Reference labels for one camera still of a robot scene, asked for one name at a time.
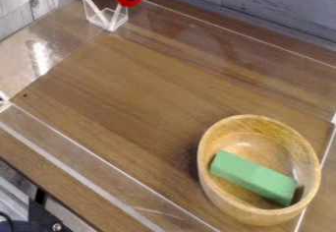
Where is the clear acrylic table barrier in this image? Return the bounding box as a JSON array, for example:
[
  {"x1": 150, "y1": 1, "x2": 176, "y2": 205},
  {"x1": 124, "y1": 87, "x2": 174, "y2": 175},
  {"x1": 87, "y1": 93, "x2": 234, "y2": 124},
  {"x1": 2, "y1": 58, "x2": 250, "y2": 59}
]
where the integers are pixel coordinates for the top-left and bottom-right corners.
[{"x1": 0, "y1": 0, "x2": 336, "y2": 232}]

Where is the wooden bowl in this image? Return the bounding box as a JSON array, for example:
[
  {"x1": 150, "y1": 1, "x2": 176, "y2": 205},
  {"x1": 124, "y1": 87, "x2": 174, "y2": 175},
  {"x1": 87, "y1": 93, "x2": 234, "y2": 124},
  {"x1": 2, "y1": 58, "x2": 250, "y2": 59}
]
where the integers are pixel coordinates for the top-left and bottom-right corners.
[{"x1": 198, "y1": 114, "x2": 322, "y2": 226}]

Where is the black clamp with cable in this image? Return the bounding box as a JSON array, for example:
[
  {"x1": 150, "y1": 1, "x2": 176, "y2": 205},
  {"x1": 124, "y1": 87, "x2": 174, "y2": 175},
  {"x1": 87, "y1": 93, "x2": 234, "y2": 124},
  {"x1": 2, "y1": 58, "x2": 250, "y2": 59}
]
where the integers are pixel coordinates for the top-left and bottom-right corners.
[{"x1": 0, "y1": 201, "x2": 74, "y2": 232}]

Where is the green rectangular block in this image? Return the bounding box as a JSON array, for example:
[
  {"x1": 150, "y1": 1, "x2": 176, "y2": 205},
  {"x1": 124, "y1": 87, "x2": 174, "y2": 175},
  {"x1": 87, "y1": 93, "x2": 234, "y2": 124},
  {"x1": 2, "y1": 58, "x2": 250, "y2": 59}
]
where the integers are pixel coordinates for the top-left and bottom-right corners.
[{"x1": 210, "y1": 150, "x2": 298, "y2": 206}]

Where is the clear acrylic corner bracket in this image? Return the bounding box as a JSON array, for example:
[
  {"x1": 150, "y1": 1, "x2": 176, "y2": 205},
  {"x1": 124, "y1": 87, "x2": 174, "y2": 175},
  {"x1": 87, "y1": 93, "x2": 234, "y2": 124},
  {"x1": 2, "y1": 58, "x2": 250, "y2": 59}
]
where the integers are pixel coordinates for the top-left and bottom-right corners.
[{"x1": 83, "y1": 0, "x2": 128, "y2": 31}]

